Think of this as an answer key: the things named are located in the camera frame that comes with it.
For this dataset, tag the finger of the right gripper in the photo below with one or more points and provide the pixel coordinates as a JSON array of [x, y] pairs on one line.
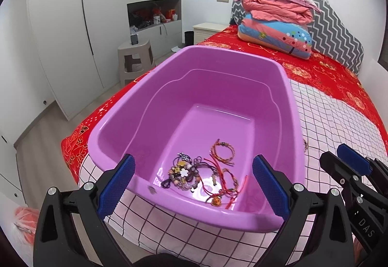
[[337, 169], [354, 160]]

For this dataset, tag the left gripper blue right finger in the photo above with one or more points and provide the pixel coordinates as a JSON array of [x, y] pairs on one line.
[[275, 186]]

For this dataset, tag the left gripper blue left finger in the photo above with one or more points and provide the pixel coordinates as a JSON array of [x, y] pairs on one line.
[[112, 184]]

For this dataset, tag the small yellow flower clip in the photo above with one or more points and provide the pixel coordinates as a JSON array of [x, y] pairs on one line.
[[184, 173]]

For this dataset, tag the right hand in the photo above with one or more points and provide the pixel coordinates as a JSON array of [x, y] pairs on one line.
[[360, 253]]

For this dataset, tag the red patterned bedspread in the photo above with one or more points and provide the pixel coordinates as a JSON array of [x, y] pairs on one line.
[[303, 69]]

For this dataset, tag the orange plastic bag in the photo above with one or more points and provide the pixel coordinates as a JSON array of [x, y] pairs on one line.
[[26, 220]]

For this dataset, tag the purple plastic basin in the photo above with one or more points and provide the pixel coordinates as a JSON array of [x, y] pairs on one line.
[[196, 97]]

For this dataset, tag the grey chevron pillow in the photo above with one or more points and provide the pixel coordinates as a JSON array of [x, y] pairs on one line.
[[329, 35]]

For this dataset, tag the colourful striped pillow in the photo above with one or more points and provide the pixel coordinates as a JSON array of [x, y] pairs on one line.
[[285, 37]]

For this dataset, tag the beige plastic stool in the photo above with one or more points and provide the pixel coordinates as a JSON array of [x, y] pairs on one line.
[[134, 60]]

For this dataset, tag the pink folded quilt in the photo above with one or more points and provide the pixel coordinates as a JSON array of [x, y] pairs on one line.
[[298, 12]]

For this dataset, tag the white bedside table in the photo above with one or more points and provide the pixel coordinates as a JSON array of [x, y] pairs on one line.
[[203, 31]]

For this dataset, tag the black waste bin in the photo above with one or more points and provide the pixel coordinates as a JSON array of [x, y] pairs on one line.
[[189, 38]]

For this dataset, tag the white wardrobe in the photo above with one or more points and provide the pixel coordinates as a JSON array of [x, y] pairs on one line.
[[77, 43]]

